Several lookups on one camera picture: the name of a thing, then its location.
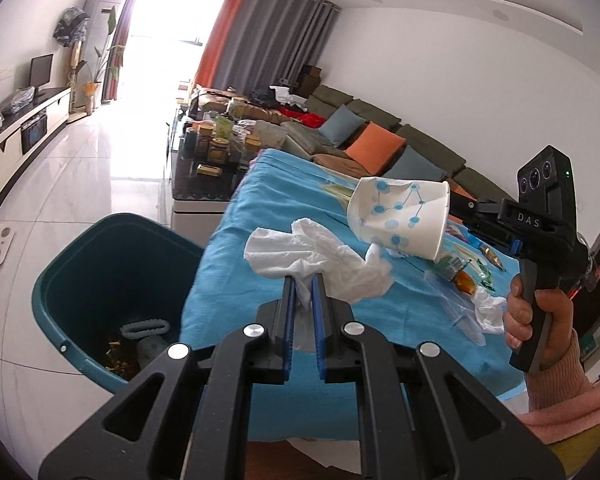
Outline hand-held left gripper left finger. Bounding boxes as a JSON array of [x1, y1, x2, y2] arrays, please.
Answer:
[[37, 275, 297, 480]]

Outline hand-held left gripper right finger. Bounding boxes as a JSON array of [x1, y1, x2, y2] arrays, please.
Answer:
[[312, 274, 566, 480]]

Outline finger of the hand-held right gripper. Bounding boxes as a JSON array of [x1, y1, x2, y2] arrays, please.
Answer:
[[450, 212, 518, 251], [449, 195, 502, 217]]

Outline clear green-edged wrapper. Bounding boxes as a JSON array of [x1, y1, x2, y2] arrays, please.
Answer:
[[432, 255, 496, 292]]

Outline orange peel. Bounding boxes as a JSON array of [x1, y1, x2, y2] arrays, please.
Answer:
[[452, 270, 478, 295]]

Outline crushed blue-dotted paper cup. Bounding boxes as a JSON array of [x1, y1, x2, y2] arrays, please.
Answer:
[[346, 177, 452, 262]]

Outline white tissue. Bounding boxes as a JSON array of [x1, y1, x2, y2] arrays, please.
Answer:
[[472, 290, 507, 335], [244, 218, 396, 311]]

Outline white foam fruit net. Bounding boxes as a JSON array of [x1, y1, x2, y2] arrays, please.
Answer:
[[120, 318, 172, 342]]

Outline teal plastic bin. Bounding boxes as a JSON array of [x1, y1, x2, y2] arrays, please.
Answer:
[[31, 212, 206, 396]]

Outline person's right forearm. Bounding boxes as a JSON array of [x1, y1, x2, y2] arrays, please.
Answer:
[[522, 332, 600, 443]]

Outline person's right hand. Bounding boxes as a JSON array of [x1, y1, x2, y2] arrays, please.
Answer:
[[504, 277, 578, 368]]

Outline orange throw cushion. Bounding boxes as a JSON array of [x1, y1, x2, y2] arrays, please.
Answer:
[[445, 180, 473, 201], [344, 122, 406, 163]]

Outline gold snack packet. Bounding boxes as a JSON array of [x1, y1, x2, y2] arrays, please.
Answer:
[[477, 245, 507, 272]]

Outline blue throw cushion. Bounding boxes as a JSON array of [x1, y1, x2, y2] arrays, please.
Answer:
[[392, 146, 446, 183], [319, 109, 370, 145]]

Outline clear plastic wrapper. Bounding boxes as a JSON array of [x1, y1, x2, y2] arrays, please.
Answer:
[[422, 267, 487, 347]]

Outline blue printed blanket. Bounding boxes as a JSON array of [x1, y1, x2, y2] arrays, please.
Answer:
[[180, 149, 528, 443]]

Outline green and brown sofa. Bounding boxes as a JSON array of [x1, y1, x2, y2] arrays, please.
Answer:
[[195, 85, 518, 211]]

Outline glass-topped coffee table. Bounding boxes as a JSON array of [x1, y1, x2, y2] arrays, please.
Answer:
[[167, 107, 261, 217]]

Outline red cloth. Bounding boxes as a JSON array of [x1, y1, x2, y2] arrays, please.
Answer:
[[294, 111, 328, 130]]

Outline cluster of jars and boxes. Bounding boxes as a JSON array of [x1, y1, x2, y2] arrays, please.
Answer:
[[182, 97, 266, 177]]

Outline stacked brown boxes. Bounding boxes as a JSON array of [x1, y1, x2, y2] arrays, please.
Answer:
[[295, 65, 323, 96]]

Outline pile of clothes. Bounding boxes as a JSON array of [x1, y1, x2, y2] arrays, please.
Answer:
[[250, 80, 306, 111]]

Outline person's yellow clothing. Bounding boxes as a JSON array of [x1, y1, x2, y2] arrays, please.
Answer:
[[550, 437, 600, 480]]

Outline orange and grey curtain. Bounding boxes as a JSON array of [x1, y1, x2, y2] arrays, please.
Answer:
[[195, 0, 341, 96]]

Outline striped brown curtain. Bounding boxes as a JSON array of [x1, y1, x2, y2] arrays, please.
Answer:
[[101, 0, 156, 103]]

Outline large-leaf potted plant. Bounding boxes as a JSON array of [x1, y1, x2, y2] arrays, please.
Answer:
[[77, 7, 126, 111]]

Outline white black-topped TV cabinet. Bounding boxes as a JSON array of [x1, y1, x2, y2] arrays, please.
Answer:
[[0, 86, 73, 211]]

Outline clear plastic bag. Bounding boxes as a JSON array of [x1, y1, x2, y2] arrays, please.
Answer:
[[2, 87, 36, 113]]

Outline black monitor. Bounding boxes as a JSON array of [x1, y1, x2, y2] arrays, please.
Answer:
[[29, 54, 54, 98]]

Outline white standing air conditioner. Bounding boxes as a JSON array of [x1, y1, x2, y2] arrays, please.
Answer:
[[82, 0, 133, 86]]

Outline covered standing fan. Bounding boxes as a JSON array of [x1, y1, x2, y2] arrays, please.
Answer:
[[53, 6, 92, 123]]

